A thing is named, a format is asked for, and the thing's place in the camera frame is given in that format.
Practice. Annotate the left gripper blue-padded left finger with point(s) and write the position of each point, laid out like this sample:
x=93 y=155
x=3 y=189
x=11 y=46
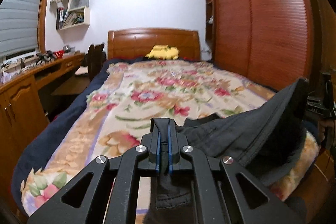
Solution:
x=106 y=189

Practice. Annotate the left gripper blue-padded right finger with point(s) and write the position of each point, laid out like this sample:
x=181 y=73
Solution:
x=222 y=191

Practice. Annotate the black zip jacket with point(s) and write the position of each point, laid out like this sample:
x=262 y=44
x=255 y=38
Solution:
x=266 y=141

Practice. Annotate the floral bed blanket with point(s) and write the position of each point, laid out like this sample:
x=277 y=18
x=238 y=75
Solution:
x=174 y=89

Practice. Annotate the wooden louvered wardrobe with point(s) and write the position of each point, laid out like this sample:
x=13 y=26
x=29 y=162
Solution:
x=271 y=42

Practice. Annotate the yellow plush toy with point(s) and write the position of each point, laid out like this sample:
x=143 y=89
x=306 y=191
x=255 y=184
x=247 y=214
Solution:
x=163 y=52

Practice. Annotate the dark wooden chair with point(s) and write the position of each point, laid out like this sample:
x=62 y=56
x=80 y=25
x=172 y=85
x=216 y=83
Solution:
x=92 y=62

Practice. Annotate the wooden bed headboard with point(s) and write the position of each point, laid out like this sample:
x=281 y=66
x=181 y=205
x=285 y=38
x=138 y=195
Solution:
x=137 y=42

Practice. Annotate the wooden desk cabinet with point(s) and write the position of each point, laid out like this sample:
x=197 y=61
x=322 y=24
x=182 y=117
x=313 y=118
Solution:
x=22 y=115

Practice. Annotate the red basket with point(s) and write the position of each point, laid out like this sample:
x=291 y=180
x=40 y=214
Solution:
x=59 y=54

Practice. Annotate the grey window blind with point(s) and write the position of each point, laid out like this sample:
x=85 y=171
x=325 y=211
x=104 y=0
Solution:
x=19 y=23

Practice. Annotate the white wall shelf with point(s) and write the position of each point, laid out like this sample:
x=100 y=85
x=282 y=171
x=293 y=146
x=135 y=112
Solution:
x=72 y=13

